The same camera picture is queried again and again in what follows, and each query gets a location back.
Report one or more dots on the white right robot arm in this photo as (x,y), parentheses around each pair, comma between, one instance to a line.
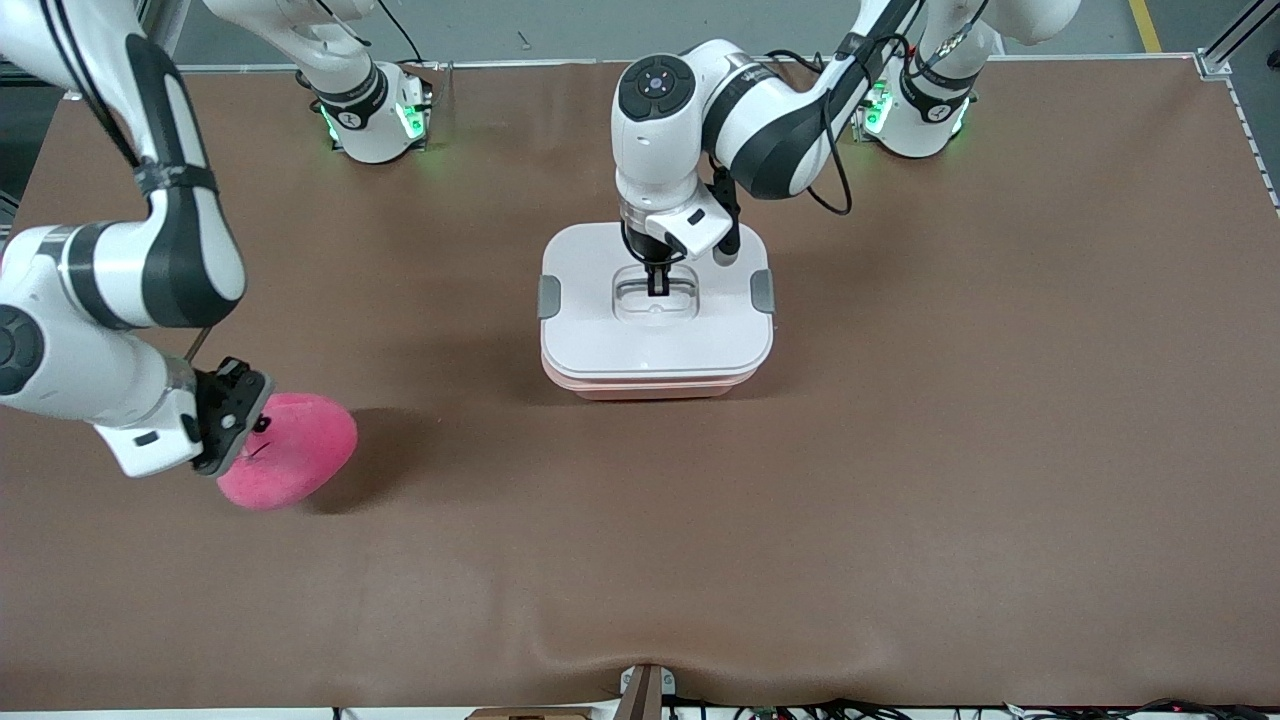
(100,270)

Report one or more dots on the pink plastic storage box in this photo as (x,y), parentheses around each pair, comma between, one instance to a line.
(650,388)

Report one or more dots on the pink plush toy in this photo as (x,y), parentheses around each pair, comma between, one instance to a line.
(300,450)

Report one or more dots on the grey lid latch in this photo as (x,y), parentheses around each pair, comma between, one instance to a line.
(549,297)
(763,290)

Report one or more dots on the brown table mat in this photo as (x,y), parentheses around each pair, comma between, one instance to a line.
(700,550)

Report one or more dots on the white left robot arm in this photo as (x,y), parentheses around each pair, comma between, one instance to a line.
(660,140)

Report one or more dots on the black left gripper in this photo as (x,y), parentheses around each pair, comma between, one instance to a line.
(645,250)

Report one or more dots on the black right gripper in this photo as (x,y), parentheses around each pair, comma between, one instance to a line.
(228,407)

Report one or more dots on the aluminium frame profile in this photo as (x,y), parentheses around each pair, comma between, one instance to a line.
(1238,35)
(160,25)

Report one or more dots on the silver table edge rail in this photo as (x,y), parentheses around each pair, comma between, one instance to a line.
(560,64)

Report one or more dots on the white plastic box lid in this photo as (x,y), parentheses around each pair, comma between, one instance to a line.
(600,340)

